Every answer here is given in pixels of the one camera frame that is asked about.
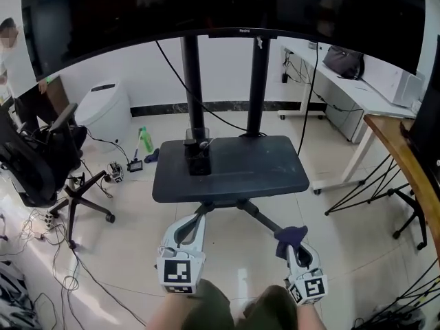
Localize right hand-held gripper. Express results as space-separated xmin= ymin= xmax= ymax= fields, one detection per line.
xmin=283 ymin=242 xmax=329 ymax=306

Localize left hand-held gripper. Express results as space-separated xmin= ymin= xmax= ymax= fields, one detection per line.
xmin=156 ymin=213 xmax=208 ymax=297

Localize purple cloth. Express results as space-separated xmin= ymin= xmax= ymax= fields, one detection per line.
xmin=274 ymin=225 xmax=309 ymax=259

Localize black TV stand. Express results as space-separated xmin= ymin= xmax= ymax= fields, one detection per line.
xmin=151 ymin=34 xmax=310 ymax=251

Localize person's left forearm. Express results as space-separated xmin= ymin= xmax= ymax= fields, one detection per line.
xmin=146 ymin=292 xmax=194 ymax=330

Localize person's right forearm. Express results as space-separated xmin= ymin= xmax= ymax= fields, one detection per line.
xmin=295 ymin=302 xmax=328 ymax=330

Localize dark transparent holder box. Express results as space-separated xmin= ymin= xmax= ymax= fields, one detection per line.
xmin=184 ymin=128 xmax=212 ymax=176

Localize person's legs in olive trousers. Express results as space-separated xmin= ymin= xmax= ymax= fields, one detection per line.
xmin=181 ymin=278 xmax=300 ymax=330

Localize small patterned cube gadget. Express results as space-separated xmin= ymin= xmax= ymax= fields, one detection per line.
xmin=107 ymin=162 xmax=125 ymax=184

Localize black folding table legs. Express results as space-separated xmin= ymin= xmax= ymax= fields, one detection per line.
xmin=324 ymin=152 xmax=429 ymax=251

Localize green spray bottle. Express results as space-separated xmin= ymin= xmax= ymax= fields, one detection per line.
xmin=138 ymin=126 xmax=155 ymax=153

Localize wooden table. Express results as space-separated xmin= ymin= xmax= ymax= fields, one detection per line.
xmin=363 ymin=114 xmax=440 ymax=256

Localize white round bin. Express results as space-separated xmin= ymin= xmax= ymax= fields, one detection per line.
xmin=74 ymin=78 xmax=133 ymax=146

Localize black mesh office chair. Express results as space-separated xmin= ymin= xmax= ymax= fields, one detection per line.
xmin=0 ymin=102 xmax=116 ymax=251

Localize white desk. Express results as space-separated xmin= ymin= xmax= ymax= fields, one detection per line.
xmin=277 ymin=41 xmax=419 ymax=195

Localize pile of white grey devices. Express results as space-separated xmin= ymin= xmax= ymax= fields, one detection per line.
xmin=0 ymin=259 xmax=37 ymax=330

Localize black monitor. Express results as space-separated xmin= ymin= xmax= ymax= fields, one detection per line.
xmin=400 ymin=34 xmax=440 ymax=180

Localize white cardboard box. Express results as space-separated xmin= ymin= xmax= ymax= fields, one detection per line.
xmin=362 ymin=55 xmax=426 ymax=108

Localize grey backpack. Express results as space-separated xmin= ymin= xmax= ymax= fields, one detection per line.
xmin=322 ymin=45 xmax=365 ymax=80

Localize large black television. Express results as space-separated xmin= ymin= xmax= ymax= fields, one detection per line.
xmin=20 ymin=0 xmax=428 ymax=82

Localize tangle of floor cables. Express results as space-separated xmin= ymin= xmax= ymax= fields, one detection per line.
xmin=19 ymin=207 xmax=149 ymax=327

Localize black television cable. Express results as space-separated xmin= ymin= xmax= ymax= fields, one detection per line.
xmin=155 ymin=39 xmax=249 ymax=134

